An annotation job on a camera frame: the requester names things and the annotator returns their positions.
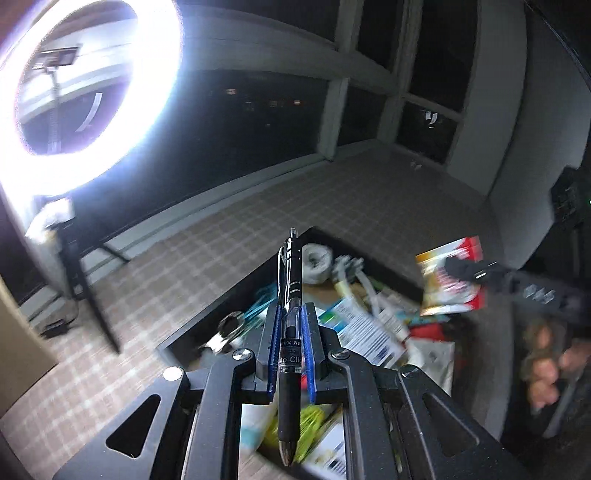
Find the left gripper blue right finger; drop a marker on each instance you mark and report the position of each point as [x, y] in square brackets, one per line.
[315, 360]

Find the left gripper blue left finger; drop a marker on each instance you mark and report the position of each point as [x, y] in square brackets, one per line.
[267, 358]

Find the black pen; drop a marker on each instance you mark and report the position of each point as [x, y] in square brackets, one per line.
[289, 368]

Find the red white sachet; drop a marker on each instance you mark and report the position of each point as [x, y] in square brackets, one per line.
[443, 293]

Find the person right hand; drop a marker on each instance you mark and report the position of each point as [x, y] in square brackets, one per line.
[542, 369]

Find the white printed blister card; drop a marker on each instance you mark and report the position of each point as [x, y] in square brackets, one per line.
[359, 332]

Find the white tape roll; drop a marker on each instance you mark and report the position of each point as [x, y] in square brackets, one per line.
[316, 263]

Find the black storage tray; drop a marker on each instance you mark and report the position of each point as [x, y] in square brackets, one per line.
[397, 424]

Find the white paper bag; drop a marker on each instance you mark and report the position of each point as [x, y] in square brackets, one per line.
[435, 358]

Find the black tripod stand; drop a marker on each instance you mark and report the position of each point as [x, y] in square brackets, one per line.
[62, 221]

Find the black power strip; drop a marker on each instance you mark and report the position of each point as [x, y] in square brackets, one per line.
[55, 329]

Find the large brown cardboard panel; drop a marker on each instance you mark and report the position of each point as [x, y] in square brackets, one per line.
[24, 359]

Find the white ring light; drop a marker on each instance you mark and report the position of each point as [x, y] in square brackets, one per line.
[82, 83]

